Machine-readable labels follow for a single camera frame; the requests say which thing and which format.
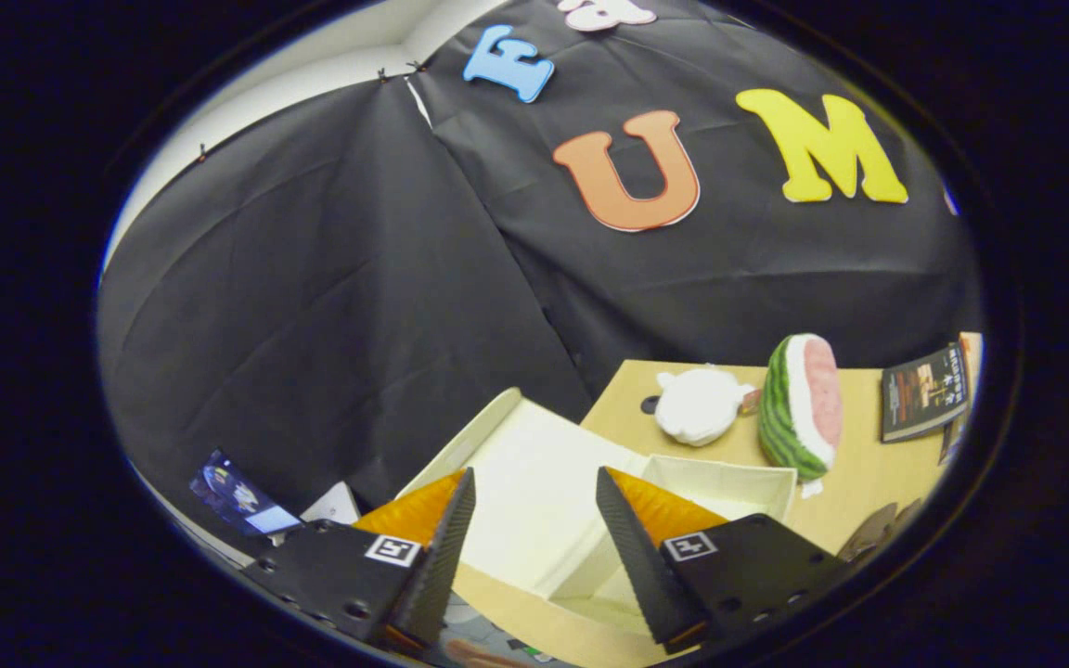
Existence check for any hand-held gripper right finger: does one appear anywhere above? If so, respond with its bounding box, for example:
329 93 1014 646
595 466 857 656

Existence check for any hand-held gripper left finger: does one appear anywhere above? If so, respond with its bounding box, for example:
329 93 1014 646
240 466 479 652

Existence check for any cream fabric storage box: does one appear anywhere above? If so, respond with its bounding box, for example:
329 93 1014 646
394 387 798 643

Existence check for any white paper sheet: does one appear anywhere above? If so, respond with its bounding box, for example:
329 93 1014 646
300 482 362 526

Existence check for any white plush toy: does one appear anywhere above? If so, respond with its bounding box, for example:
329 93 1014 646
654 364 760 449

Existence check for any blue printed card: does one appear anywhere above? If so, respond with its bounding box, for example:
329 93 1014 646
188 448 304 538

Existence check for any watermelon slice plush toy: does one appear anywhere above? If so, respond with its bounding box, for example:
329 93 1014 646
756 333 844 484

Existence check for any black paperback book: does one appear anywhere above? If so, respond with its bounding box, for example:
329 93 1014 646
879 342 971 445

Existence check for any blue book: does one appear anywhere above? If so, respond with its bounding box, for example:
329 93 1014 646
938 417 970 467

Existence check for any beige paperback book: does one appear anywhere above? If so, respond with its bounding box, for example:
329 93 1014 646
956 331 984 411

